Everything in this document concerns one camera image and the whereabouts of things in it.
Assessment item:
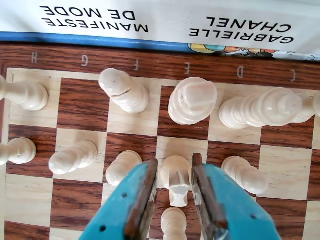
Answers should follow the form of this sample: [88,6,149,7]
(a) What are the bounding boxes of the white wooden rook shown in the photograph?
[0,74,49,112]

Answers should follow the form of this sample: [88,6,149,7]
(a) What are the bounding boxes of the wooden folding chessboard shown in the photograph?
[0,41,320,240]

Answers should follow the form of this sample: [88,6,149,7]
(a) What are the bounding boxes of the white wooden knight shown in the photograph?
[158,155,192,208]

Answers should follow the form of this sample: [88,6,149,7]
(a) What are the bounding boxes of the white wooden king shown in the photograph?
[168,76,218,126]

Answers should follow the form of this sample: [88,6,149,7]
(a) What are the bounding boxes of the white wooden bishop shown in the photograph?
[296,89,320,124]
[98,68,150,115]

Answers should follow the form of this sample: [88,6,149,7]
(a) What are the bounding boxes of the white Gabrielle Chanel book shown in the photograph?
[0,0,320,62]

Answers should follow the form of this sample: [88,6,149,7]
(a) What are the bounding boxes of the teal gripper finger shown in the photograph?
[191,152,283,240]
[81,158,160,240]

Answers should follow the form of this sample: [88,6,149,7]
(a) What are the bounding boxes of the blue illustrated book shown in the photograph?
[0,31,320,62]

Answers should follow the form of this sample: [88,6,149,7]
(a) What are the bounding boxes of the white wooden pawn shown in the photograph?
[221,156,270,196]
[105,150,143,187]
[160,206,188,240]
[48,140,98,176]
[0,137,38,166]

